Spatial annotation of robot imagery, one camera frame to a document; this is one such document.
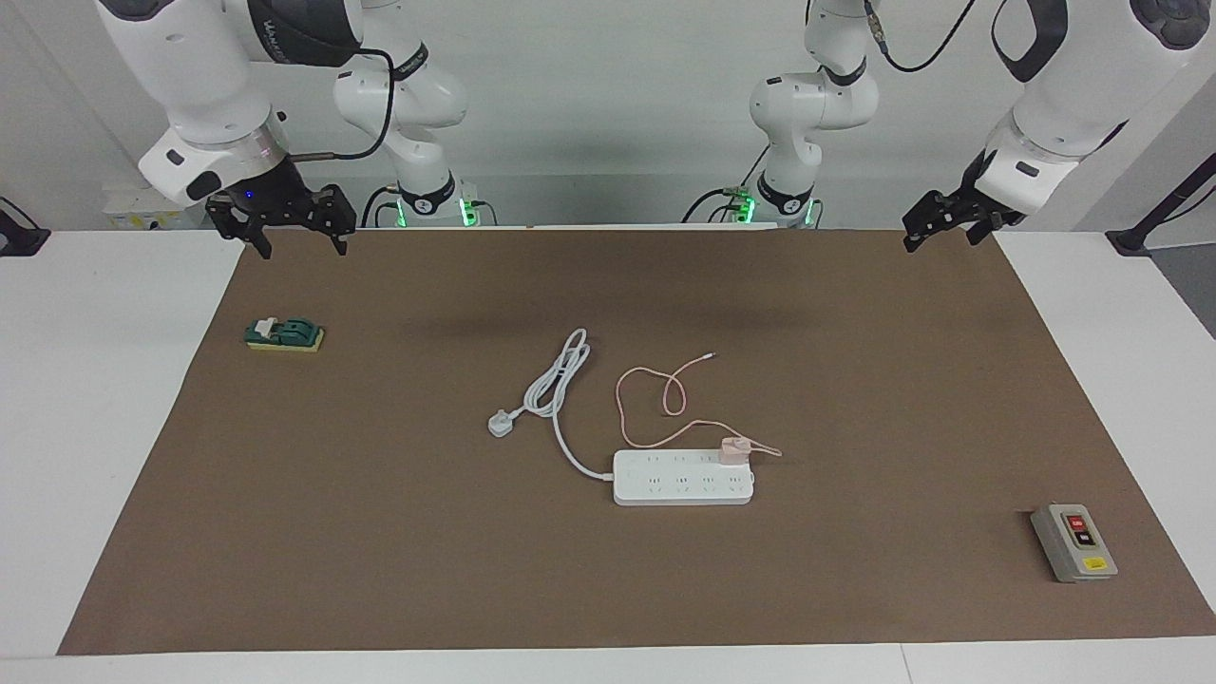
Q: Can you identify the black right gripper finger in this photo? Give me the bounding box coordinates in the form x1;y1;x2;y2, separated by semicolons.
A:
210;203;275;261
322;184;359;258

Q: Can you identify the pink charging cable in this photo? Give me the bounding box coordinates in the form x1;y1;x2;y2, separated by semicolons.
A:
615;352;784;460

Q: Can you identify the white power strip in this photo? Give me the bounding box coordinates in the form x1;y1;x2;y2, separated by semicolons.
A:
612;448;757;507

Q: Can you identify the white background box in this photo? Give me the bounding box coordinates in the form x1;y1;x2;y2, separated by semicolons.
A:
102;182;212;232

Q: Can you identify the black stand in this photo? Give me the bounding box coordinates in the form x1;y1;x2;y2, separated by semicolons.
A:
1104;152;1216;258

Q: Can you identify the black clamp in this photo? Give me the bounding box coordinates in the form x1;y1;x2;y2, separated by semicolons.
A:
0;195;51;258

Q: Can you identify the brown table mat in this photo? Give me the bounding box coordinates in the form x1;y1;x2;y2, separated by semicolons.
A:
57;226;1216;656

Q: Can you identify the black base cable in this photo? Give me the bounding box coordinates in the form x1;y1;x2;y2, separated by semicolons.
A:
360;184;406;230
681;142;763;226

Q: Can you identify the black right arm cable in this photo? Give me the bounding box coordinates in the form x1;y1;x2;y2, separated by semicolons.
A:
283;47;396;162

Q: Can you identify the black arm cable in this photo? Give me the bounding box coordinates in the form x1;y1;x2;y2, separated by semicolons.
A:
859;0;980;75
283;47;396;162

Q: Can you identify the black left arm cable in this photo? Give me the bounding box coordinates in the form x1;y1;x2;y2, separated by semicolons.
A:
859;0;980;75

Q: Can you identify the white power cord with plug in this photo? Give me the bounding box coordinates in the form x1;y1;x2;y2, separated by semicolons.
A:
487;329;617;480

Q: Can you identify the grey on-off switch box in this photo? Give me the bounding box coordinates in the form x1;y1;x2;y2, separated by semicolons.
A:
1030;503;1119;584

